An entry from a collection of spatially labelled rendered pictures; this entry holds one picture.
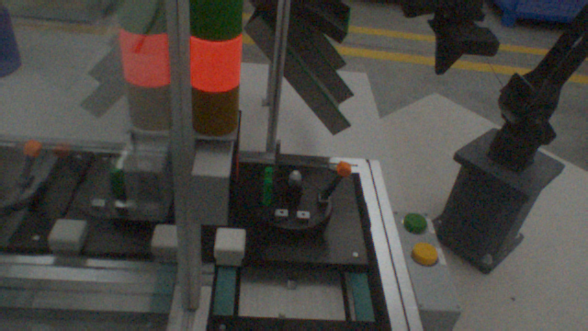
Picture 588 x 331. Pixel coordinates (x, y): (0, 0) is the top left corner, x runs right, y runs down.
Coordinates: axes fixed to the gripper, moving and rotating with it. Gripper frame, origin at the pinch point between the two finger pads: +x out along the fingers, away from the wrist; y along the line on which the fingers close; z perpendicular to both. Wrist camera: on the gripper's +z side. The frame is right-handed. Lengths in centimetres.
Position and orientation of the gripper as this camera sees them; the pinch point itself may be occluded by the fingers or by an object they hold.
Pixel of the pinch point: (445, 52)
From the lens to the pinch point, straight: 77.4
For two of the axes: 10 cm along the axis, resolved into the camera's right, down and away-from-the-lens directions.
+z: -9.9, -0.7, -0.8
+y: 0.2, 6.2, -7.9
